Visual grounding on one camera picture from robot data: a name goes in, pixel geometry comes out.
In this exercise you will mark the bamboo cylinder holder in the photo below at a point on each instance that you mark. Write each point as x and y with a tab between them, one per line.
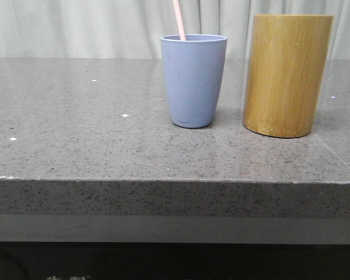
287	59

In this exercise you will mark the blue cup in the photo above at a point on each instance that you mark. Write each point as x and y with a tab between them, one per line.
193	70

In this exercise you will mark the white curtain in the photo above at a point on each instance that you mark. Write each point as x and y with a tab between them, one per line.
132	29

